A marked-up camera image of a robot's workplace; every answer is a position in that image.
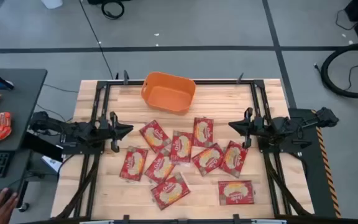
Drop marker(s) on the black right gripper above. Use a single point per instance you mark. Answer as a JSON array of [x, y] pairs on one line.
[[248, 140]]

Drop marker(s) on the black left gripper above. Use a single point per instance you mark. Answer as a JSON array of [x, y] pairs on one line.
[[114, 137]]

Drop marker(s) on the red popcorn bag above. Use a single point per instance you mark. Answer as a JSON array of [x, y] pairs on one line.
[[181, 147], [170, 191], [155, 136], [160, 168], [203, 132], [134, 163], [233, 158], [235, 192], [208, 159]]

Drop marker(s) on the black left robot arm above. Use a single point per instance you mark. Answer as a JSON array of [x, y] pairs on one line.
[[57, 126]]

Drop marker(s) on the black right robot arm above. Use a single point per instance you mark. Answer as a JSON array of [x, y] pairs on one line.
[[306, 123]]

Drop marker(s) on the orange plastic basket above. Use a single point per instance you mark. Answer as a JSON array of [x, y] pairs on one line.
[[166, 99]]

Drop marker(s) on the black control box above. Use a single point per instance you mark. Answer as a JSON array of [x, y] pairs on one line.
[[42, 144]]

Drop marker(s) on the black platform with hazard stripe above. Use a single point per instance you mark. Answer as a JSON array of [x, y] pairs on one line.
[[315, 174]]

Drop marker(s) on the black side desk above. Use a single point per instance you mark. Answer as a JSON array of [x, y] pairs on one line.
[[20, 93]]

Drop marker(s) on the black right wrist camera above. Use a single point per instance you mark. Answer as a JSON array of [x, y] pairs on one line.
[[258, 123]]

